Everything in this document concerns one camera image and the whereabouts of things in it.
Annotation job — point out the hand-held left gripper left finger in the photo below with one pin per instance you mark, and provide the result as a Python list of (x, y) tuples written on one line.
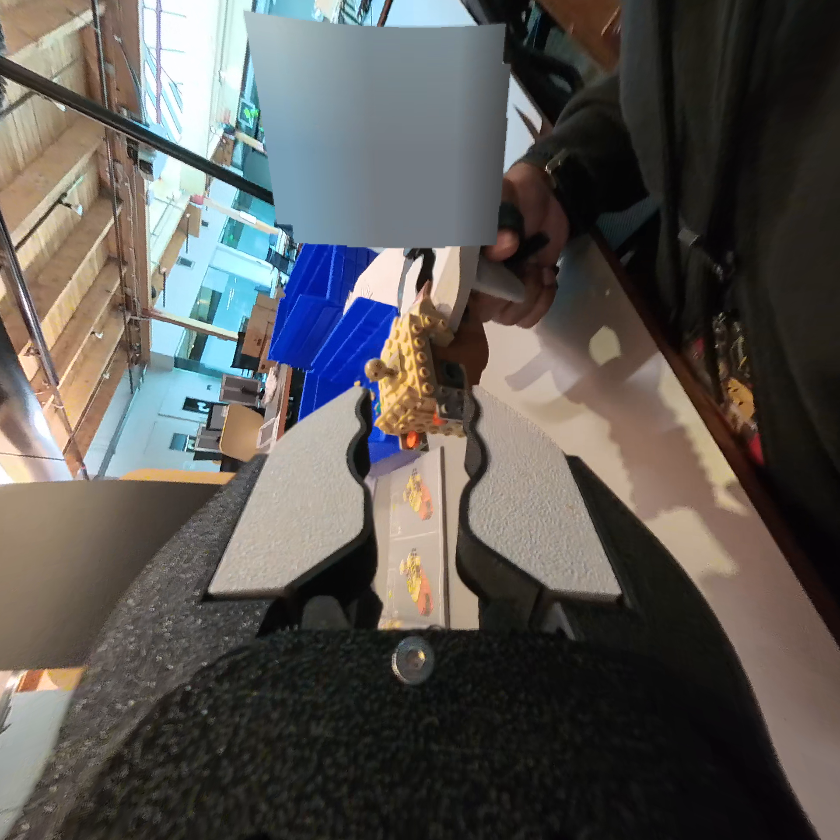
[(295, 512)]

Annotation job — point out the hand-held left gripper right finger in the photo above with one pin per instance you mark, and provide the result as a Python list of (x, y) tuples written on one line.
[(538, 512)]

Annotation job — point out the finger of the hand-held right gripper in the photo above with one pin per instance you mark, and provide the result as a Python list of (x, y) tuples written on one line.
[(453, 289), (499, 278)]

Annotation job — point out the tan brick model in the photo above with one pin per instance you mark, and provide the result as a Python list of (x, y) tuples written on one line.
[(418, 374)]

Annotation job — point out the blue plastic bin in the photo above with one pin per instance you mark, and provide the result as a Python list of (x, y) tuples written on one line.
[(344, 361), (315, 282)]

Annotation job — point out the grey desk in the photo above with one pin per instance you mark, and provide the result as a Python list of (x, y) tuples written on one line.
[(656, 499)]

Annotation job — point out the person's right hand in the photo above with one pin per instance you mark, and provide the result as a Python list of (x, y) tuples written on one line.
[(525, 295)]

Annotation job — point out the tan wooden chair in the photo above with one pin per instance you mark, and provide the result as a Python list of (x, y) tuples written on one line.
[(243, 431)]

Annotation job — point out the grey instruction booklet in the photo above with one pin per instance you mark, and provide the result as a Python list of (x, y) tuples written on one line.
[(414, 551)]

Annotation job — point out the brown cardboard box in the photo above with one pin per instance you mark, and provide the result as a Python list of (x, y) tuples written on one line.
[(265, 318)]

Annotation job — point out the black tablet on white stand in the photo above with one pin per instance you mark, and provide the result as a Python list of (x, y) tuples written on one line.
[(92, 565)]

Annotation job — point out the colourful printed box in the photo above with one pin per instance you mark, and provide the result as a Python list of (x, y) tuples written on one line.
[(735, 374)]

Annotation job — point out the black pole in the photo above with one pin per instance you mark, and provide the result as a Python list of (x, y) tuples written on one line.
[(131, 125)]

